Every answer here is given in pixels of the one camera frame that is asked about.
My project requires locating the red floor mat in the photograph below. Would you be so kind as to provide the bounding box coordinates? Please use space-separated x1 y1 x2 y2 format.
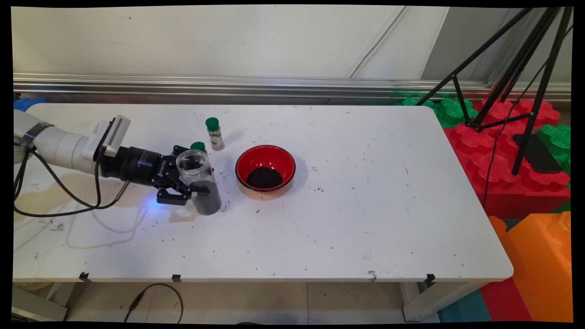
480 276 533 322

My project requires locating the clear jar with black seeds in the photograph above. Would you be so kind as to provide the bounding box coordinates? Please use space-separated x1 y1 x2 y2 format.
176 149 222 216

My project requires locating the white silver wrist camera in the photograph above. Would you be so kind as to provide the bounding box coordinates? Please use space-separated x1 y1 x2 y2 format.
94 114 132 159

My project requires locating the large red foam block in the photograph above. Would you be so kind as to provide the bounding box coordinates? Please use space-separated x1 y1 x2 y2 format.
442 98 571 220

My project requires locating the red and black bowl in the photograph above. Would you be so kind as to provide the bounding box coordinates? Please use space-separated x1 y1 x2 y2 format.
235 145 296 202

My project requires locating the thin black tripod cable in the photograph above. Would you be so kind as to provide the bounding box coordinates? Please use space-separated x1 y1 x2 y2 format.
482 25 573 207

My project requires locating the black floor cable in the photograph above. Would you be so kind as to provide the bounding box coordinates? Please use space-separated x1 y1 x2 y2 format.
123 283 184 324

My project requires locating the green foam block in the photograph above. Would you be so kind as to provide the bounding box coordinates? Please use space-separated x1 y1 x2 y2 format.
535 124 572 174
395 96 479 128

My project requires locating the black camera cable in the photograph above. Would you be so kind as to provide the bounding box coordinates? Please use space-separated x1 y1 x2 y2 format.
13 146 102 218

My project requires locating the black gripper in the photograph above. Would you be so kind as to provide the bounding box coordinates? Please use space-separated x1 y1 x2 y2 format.
100 145 211 205

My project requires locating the black strap on arm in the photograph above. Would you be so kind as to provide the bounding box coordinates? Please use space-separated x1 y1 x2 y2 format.
21 122 53 151

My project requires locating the white table leg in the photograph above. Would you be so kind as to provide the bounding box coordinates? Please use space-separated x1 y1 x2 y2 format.
11 282 69 322
402 281 485 323

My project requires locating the black seeds pile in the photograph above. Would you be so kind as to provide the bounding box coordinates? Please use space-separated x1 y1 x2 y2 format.
246 166 283 190

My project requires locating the teal floor mat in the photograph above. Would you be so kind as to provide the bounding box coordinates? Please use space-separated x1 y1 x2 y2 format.
438 289 492 323

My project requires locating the blue foam block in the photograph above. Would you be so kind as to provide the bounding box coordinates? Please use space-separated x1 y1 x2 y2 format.
14 97 46 112

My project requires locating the orange foam block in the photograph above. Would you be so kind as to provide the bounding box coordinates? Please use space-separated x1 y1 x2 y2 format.
488 211 573 323

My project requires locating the black tripod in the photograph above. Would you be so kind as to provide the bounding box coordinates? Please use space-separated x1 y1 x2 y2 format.
416 7 574 176

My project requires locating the metal wall rail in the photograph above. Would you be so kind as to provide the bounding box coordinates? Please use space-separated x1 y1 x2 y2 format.
13 72 572 102

